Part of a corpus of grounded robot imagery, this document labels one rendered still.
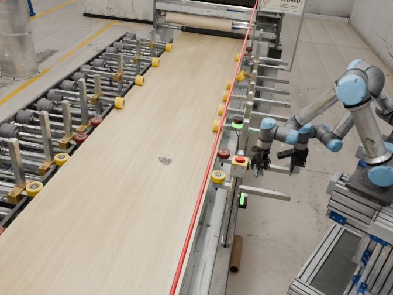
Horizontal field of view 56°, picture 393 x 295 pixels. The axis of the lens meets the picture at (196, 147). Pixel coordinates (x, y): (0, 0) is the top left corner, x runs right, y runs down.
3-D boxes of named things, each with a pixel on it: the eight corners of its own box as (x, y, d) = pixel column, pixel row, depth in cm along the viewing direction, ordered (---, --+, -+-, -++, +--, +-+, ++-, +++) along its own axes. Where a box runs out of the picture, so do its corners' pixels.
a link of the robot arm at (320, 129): (332, 142, 213) (316, 144, 210) (321, 132, 222) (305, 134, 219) (335, 130, 209) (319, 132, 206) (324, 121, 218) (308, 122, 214)
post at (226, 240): (230, 240, 194) (242, 171, 170) (228, 247, 190) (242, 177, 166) (221, 239, 194) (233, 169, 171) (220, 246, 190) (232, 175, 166)
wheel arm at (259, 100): (289, 106, 287) (290, 102, 285) (289, 108, 284) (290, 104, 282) (226, 96, 293) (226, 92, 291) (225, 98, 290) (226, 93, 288)
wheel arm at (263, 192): (289, 199, 209) (290, 193, 207) (289, 202, 206) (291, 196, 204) (213, 185, 214) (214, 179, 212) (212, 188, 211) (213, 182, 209)
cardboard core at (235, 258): (243, 236, 284) (240, 266, 258) (242, 243, 288) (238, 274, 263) (233, 233, 285) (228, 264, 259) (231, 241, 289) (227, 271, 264)
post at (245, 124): (238, 185, 237) (250, 118, 212) (237, 188, 234) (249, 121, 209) (232, 184, 237) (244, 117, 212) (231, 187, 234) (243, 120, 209)
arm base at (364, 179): (392, 182, 191) (400, 167, 186) (385, 196, 181) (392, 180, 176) (363, 171, 199) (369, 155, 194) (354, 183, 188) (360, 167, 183)
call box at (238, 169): (245, 171, 171) (248, 157, 167) (244, 179, 165) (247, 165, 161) (230, 168, 172) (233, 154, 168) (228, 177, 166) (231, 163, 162)
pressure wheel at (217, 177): (217, 184, 218) (219, 168, 212) (226, 191, 213) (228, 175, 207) (206, 188, 214) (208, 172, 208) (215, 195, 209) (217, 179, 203)
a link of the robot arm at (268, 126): (275, 125, 181) (259, 120, 184) (271, 144, 187) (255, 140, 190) (280, 119, 187) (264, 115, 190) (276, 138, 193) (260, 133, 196)
